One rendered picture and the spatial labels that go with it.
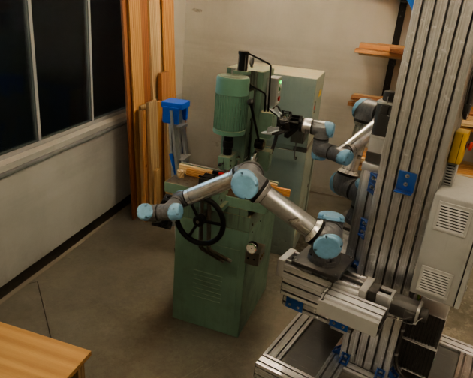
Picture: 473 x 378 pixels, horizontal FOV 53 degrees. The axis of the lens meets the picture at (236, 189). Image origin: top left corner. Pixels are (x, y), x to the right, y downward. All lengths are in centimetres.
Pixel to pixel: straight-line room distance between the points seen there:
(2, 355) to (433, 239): 178
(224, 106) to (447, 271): 131
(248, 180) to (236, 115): 69
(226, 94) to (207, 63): 264
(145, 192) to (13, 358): 227
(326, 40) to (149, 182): 215
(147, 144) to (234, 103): 163
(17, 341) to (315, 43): 370
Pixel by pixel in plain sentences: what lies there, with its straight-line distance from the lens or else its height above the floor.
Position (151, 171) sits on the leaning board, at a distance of 405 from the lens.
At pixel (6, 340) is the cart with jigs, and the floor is 53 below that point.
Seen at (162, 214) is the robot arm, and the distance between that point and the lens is 210.
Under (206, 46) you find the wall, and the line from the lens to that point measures 510.
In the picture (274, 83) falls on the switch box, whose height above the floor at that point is 145.
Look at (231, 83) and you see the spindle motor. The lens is 246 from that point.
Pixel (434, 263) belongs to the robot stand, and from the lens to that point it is 217.
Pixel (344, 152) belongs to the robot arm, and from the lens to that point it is 226.
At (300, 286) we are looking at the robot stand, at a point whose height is 68.
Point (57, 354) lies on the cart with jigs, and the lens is 211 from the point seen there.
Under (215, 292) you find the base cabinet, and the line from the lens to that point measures 285.
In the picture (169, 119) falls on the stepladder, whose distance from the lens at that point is 342.
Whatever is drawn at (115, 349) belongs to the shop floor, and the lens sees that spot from 290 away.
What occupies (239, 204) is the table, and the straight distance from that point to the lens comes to 253.
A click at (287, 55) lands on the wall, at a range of 487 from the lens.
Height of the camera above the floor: 191
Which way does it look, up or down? 22 degrees down
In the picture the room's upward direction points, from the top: 5 degrees clockwise
